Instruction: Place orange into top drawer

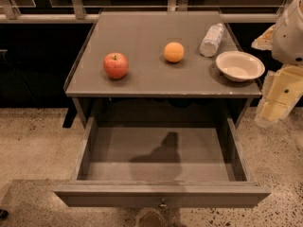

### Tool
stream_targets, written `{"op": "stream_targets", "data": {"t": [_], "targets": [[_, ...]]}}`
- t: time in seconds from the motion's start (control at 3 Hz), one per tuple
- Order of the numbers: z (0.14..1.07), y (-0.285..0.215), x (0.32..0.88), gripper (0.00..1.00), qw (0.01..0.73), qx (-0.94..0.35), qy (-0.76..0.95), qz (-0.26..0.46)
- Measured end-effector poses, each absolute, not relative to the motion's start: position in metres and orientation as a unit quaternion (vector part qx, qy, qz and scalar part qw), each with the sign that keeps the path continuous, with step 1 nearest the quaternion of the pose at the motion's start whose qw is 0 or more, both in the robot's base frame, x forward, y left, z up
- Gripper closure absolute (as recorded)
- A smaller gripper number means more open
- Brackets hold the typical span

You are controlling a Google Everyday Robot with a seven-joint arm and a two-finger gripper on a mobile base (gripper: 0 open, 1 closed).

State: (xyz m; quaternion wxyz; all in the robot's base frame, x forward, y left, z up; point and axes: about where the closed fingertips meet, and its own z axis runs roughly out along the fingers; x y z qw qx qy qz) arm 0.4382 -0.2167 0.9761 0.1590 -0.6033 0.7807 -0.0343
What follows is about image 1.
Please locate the grey cabinet with top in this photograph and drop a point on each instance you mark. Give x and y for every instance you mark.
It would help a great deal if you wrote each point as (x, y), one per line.
(142, 36)

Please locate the white bowl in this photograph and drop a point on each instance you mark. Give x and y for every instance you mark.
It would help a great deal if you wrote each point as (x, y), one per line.
(239, 66)

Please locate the open grey top drawer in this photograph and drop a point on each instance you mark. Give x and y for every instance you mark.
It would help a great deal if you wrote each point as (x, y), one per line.
(137, 165)

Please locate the red apple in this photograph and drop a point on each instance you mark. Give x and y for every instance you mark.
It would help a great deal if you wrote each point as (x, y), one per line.
(115, 65)

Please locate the dark object at floor edge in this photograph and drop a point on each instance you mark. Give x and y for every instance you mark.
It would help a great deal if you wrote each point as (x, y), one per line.
(3, 214)

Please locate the small metal drawer knob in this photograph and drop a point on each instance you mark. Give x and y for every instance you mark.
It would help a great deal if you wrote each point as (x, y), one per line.
(162, 204)

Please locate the metal railing with glass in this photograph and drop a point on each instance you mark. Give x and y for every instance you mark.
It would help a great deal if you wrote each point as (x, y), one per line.
(86, 11)

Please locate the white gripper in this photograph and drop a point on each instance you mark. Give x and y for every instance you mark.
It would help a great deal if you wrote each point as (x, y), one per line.
(289, 40)

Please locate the orange fruit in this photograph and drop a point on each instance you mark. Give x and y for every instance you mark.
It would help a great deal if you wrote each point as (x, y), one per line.
(174, 52)

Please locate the clear plastic water bottle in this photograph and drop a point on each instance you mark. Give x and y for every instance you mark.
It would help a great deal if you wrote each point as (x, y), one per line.
(212, 40)

